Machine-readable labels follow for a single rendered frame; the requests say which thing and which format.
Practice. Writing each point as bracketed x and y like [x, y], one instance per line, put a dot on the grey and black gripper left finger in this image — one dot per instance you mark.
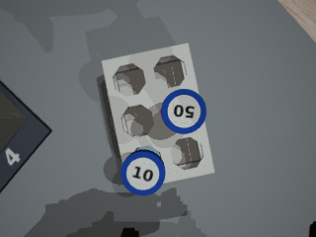
[129, 232]

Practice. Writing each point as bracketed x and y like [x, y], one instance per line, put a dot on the white tube rack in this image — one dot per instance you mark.
[136, 108]

